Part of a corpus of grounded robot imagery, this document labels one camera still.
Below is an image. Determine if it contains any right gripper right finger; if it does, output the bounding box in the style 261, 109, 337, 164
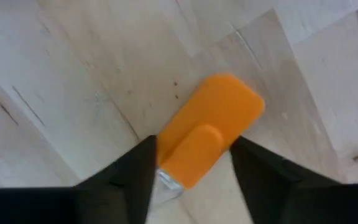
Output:
229, 136, 349, 224

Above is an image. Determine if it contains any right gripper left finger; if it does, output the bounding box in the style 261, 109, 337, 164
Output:
73, 134, 158, 224

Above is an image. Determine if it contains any orange piece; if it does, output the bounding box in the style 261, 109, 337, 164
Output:
149, 73, 266, 206

